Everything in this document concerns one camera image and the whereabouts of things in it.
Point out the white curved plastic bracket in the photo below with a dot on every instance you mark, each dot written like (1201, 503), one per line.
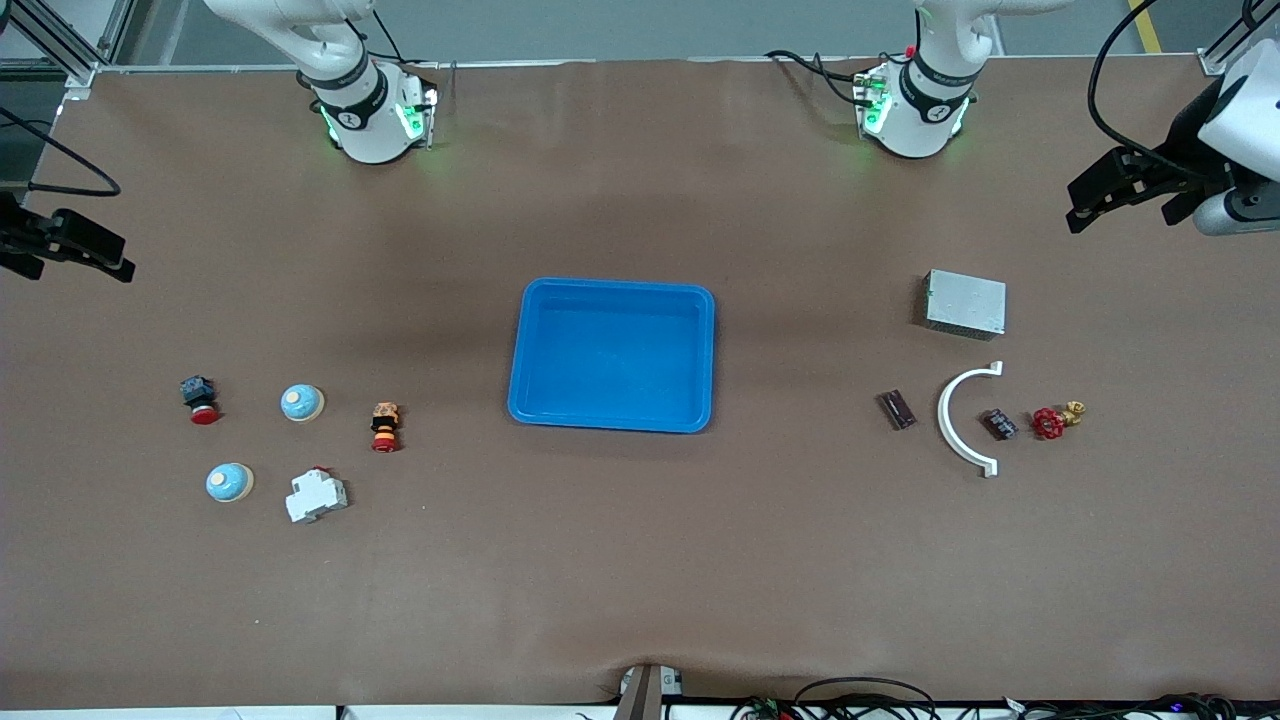
(945, 415)

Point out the small dark terminal block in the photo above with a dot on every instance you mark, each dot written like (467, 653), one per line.
(999, 424)

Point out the white circuit breaker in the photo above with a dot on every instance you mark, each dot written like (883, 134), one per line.
(316, 496)

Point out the table cover sheet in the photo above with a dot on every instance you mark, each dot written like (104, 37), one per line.
(640, 560)

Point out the blue dome knob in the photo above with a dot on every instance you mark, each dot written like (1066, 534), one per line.
(229, 483)

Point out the grey metal box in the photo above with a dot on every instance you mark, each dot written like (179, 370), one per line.
(964, 303)

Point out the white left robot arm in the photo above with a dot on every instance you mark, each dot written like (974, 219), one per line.
(925, 110)

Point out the aluminium frame post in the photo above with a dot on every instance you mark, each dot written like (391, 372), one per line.
(80, 75)
(1215, 65)

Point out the blue plastic tray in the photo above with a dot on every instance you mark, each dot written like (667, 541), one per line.
(610, 360)

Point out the blue bell wooden base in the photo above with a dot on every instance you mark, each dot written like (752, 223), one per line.
(302, 403)

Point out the orange red push button switch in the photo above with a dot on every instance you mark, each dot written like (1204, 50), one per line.
(385, 426)

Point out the red emergency stop button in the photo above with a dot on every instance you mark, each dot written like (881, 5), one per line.
(200, 398)

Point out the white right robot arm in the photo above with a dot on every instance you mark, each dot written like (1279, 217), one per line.
(365, 120)

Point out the aluminium profile mount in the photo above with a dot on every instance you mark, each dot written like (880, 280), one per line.
(645, 695)

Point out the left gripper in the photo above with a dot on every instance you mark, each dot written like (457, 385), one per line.
(1188, 143)

